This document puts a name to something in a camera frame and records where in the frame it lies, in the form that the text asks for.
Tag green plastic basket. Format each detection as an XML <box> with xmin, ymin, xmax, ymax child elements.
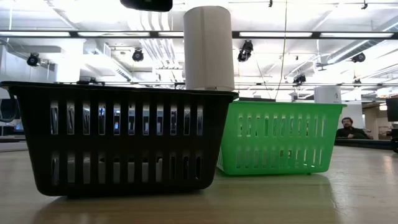
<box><xmin>216</xmin><ymin>101</ymin><xmax>348</xmax><ymax>177</ymax></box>

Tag black ceiling light rail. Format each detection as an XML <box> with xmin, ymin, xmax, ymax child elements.
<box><xmin>0</xmin><ymin>30</ymin><xmax>398</xmax><ymax>40</ymax></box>

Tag black aluminium table frame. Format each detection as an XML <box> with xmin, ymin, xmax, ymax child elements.
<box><xmin>334</xmin><ymin>138</ymin><xmax>398</xmax><ymax>151</ymax></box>

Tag black computer monitor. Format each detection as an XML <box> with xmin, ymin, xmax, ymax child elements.
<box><xmin>386</xmin><ymin>97</ymin><xmax>398</xmax><ymax>123</ymax></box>

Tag white cylindrical device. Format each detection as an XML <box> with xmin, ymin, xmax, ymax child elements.
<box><xmin>313</xmin><ymin>85</ymin><xmax>343</xmax><ymax>104</ymax></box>

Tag person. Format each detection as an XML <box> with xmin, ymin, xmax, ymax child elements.
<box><xmin>335</xmin><ymin>117</ymin><xmax>371</xmax><ymax>140</ymax></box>

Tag white shade wooden base lamp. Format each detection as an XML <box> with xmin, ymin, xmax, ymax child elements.
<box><xmin>183</xmin><ymin>5</ymin><xmax>236</xmax><ymax>91</ymax></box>

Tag black plastic basket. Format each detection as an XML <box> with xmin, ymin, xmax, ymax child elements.
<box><xmin>0</xmin><ymin>81</ymin><xmax>239</xmax><ymax>198</ymax></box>

